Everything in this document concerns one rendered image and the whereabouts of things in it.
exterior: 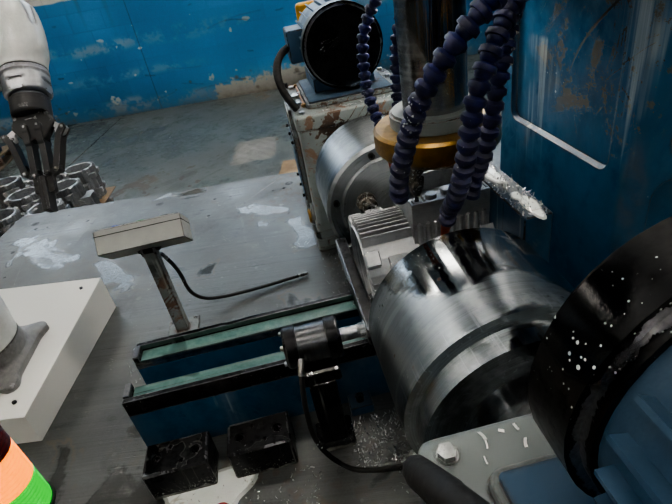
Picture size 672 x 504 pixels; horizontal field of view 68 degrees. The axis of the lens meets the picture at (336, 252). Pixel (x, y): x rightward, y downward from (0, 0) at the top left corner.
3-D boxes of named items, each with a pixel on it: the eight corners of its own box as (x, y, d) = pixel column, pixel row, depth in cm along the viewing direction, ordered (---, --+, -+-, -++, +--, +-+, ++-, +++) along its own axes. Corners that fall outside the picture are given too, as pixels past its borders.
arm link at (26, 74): (34, 57, 97) (39, 85, 97) (58, 78, 106) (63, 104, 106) (-13, 66, 97) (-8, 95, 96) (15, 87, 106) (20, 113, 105)
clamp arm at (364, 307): (387, 341, 70) (351, 249, 91) (385, 325, 68) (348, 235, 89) (363, 347, 69) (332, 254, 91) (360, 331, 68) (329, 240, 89)
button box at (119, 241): (193, 241, 103) (188, 216, 103) (184, 236, 96) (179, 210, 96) (111, 260, 102) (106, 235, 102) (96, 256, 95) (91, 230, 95)
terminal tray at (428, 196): (463, 201, 85) (462, 162, 81) (491, 230, 76) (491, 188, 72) (396, 216, 84) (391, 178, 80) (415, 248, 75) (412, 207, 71)
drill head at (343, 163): (408, 181, 130) (400, 85, 117) (463, 253, 99) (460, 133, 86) (316, 202, 128) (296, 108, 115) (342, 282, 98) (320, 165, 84)
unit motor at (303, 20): (369, 136, 154) (350, -16, 132) (399, 176, 127) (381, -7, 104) (288, 153, 153) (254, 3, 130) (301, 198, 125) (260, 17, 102)
